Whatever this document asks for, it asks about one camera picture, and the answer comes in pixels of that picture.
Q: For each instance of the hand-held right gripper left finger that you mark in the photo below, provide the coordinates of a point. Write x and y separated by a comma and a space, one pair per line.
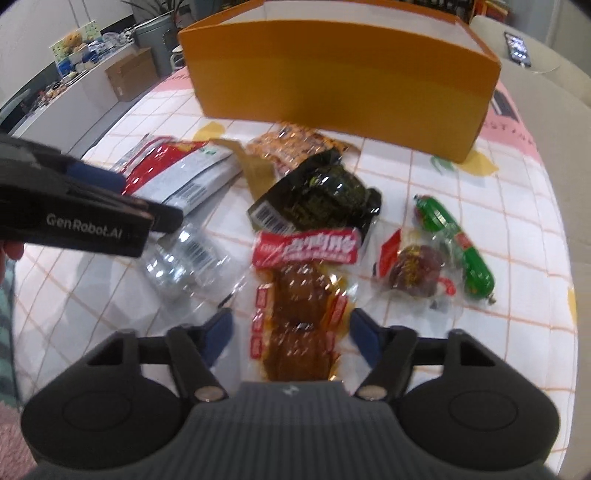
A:
219, 334

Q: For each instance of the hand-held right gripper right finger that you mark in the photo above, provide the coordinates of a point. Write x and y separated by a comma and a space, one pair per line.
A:
364, 330

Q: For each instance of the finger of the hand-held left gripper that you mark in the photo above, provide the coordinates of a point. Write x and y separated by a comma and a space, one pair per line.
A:
161, 217
99, 177

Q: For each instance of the clear barcode snack packet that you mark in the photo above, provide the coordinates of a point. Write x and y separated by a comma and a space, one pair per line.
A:
184, 258

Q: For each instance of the red and white snack packet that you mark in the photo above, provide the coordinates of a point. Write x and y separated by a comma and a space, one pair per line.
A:
184, 170

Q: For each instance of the brown snack packet red label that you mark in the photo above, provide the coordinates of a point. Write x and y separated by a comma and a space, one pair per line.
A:
295, 295

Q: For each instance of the braised egg packet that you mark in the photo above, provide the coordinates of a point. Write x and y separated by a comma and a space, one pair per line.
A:
413, 267

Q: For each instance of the green sausage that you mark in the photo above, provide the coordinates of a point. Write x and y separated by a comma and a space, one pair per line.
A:
475, 263

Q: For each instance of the dark green snack packet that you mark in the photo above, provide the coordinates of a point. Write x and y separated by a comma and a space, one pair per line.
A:
318, 194

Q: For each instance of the orange nut snack packet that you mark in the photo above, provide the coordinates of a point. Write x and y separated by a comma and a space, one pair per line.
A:
286, 143

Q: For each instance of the orange cardboard box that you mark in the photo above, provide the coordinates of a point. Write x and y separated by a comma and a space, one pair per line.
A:
323, 92

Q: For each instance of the person's left hand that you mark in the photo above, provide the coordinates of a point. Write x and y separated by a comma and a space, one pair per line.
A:
13, 251

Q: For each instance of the white low cabinet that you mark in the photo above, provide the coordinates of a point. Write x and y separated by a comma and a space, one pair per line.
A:
69, 115

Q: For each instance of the brown cardboard carton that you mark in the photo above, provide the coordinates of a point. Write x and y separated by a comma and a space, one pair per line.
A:
131, 74

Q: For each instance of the teal patterned cloth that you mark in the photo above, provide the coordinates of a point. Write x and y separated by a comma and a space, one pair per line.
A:
9, 332

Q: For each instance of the cluster of plush toys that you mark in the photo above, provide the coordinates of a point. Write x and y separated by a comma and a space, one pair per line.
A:
83, 48

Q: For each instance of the potted plant in grey pot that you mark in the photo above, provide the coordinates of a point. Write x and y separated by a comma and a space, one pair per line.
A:
157, 41

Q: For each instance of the checked lemon print tablecloth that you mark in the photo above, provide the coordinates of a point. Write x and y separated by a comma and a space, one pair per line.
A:
508, 221

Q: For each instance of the beige sofa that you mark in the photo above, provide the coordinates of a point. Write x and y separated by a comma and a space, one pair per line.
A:
545, 101

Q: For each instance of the black smartphone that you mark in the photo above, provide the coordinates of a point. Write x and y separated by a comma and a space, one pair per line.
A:
517, 48

